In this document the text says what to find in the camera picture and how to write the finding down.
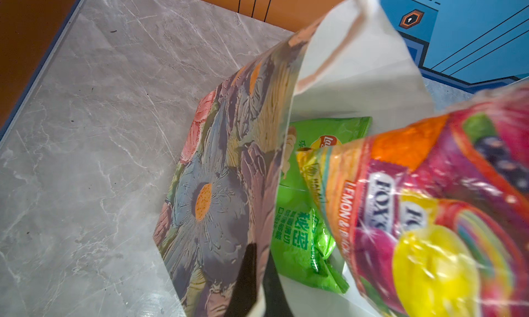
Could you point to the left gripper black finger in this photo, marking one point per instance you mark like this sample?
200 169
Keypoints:
267 299

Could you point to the green Lays chips bag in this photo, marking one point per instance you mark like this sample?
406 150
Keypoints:
302 245

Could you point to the Fox's fruit candy bag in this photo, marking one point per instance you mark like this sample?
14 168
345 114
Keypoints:
432 219

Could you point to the floral white paper bag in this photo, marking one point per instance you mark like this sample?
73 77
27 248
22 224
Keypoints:
349 63

